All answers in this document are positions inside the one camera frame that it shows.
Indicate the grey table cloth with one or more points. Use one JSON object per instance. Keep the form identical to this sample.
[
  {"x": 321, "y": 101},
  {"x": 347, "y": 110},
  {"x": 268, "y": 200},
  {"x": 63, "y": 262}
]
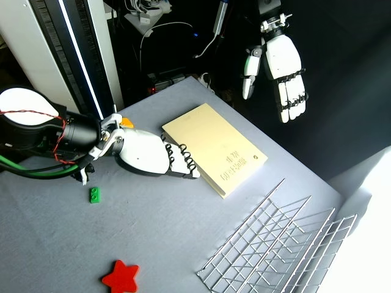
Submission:
[{"x": 122, "y": 229}]

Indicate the green toy brick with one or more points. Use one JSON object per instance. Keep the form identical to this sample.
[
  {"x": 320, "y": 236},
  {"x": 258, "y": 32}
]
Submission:
[{"x": 95, "y": 194}]

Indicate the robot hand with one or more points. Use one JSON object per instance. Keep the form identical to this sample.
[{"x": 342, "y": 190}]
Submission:
[
  {"x": 143, "y": 152},
  {"x": 282, "y": 58}
]

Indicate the red felt star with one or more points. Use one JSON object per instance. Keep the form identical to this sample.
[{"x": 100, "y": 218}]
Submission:
[{"x": 120, "y": 277}]

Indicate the black electronics box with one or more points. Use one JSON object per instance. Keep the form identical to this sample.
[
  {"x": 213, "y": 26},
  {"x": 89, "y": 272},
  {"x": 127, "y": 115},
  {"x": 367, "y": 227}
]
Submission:
[{"x": 165, "y": 82}]

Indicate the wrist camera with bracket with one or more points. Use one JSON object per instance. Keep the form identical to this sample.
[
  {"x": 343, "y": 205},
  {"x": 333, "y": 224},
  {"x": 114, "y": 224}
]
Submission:
[{"x": 84, "y": 177}]

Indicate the beige hardcover book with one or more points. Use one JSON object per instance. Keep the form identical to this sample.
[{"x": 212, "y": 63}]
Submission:
[{"x": 214, "y": 143}]

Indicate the orange toy block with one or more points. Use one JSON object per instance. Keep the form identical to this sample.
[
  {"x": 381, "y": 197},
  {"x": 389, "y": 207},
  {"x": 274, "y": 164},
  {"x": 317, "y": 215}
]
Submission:
[{"x": 128, "y": 123}]

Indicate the white robot body column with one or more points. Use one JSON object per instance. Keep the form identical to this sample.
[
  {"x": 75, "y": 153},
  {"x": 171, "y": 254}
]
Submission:
[{"x": 36, "y": 45}]

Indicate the white plastic tray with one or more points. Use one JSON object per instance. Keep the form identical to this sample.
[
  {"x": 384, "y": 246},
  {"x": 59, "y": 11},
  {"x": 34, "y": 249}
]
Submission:
[{"x": 146, "y": 19}]

